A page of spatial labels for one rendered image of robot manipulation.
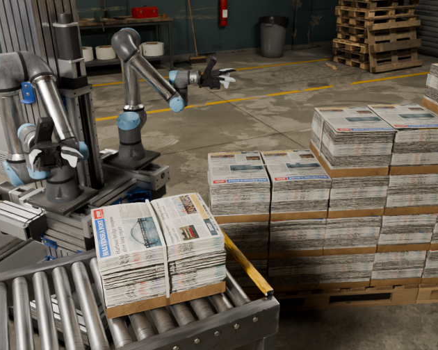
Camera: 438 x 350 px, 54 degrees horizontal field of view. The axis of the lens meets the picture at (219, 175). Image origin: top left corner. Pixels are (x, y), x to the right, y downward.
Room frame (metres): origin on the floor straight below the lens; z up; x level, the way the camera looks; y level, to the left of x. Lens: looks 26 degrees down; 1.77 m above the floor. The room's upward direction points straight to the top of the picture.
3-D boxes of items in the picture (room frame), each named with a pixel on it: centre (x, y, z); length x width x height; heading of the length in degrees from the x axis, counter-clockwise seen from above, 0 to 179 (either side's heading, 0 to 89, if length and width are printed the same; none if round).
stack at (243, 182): (2.03, -0.53, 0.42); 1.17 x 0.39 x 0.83; 94
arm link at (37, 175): (1.44, 0.64, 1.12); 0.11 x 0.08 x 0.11; 126
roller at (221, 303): (1.22, 0.07, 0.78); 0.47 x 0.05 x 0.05; 25
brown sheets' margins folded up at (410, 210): (2.03, -0.53, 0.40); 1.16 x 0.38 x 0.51; 94
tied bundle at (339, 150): (2.05, -0.66, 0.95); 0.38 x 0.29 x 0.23; 4
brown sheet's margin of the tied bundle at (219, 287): (1.20, 0.10, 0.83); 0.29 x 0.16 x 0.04; 18
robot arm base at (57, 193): (1.72, 0.71, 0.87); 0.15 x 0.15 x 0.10
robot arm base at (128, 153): (2.16, 0.47, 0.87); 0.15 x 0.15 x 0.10
